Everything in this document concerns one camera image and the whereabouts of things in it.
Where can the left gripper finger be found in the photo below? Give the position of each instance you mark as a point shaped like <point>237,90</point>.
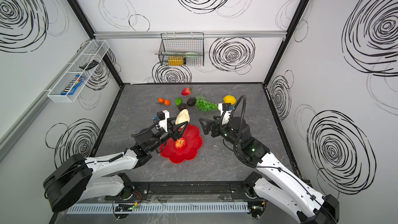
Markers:
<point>176,131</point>
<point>171,122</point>

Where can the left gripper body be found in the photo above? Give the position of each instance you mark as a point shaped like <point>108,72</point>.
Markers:
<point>168,134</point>

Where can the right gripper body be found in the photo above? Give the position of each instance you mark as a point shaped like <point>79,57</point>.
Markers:
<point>214,127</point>

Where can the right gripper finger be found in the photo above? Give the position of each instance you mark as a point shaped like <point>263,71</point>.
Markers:
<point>206,128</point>
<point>206,123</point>

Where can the red apple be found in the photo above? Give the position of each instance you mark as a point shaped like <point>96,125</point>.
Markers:
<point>180,143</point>

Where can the red flower-shaped fruit bowl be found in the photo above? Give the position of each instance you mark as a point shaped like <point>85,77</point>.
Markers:
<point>184,149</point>

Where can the large yellow lemon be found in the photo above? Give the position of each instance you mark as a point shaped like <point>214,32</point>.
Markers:
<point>230,99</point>

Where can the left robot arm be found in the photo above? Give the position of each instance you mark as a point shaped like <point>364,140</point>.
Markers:
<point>80,178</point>

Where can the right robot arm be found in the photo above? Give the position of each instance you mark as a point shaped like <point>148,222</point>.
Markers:
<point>273,181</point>

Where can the green grape bunch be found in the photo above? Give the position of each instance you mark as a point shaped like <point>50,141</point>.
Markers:
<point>204,105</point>

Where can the dark purple mangosteen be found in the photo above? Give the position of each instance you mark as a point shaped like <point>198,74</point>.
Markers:
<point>182,106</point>

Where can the orange tangerine right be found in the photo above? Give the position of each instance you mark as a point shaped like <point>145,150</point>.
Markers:
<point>167,102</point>

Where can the green lime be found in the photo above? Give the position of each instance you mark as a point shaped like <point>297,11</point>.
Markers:
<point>178,101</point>

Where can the dark avocado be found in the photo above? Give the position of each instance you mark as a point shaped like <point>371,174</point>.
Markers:
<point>191,101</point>

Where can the red strawberry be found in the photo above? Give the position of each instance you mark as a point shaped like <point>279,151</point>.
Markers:
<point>186,91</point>

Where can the yellow sponge in basket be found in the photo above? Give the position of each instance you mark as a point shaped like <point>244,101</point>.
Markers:
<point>176,61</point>

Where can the black remote control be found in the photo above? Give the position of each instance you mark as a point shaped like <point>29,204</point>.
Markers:
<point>90,65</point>

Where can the blue candy packet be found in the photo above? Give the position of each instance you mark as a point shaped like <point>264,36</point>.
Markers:
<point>75,83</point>

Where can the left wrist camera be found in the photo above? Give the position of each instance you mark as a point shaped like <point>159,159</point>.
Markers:
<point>162,118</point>

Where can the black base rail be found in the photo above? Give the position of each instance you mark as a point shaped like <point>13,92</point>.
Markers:
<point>237,190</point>

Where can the black wire wall basket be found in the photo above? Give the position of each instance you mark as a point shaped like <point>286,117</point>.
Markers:
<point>192,49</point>

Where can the white slotted cable duct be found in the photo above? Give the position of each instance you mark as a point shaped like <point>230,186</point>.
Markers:
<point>159,208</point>

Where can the aluminium wall rail back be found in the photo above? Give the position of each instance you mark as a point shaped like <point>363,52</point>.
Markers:
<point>190,34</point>

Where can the aluminium wall rail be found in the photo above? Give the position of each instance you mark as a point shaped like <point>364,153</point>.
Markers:
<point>190,34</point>
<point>20,126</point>

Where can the white wire wall shelf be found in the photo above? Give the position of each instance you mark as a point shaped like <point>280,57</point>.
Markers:
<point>96,78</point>

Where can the aluminium wall rail left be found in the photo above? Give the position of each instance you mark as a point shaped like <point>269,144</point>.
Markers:
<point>20,126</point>

